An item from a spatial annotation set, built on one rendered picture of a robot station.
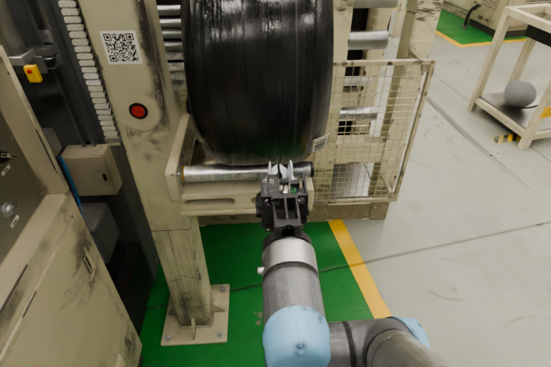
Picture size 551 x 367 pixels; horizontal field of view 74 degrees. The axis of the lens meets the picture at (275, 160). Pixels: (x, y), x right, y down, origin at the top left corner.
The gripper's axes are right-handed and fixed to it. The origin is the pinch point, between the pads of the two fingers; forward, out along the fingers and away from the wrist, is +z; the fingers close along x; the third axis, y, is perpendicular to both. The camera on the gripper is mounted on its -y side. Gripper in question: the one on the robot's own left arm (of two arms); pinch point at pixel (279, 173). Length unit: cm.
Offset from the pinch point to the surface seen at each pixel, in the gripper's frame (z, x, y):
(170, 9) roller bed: 68, 29, 11
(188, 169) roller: 21.0, 21.9, -15.5
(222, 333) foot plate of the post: 24, 21, -106
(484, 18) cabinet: 383, -270, -93
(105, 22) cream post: 27.4, 34.8, 20.0
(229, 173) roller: 20.0, 11.5, -16.3
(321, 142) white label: 11.7, -9.9, -1.5
